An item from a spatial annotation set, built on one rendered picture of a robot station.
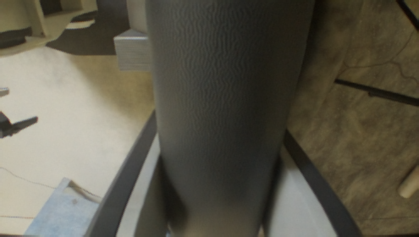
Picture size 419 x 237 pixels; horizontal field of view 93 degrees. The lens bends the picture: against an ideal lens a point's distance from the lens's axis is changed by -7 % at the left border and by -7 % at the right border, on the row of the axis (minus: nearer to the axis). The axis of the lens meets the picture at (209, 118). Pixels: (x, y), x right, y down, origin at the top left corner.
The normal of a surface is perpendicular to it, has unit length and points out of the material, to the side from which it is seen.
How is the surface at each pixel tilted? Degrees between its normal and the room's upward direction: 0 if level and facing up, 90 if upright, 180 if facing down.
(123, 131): 0
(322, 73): 13
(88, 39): 0
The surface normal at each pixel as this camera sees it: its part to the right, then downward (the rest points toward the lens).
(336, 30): -0.21, 0.55
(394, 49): 0.02, 0.52
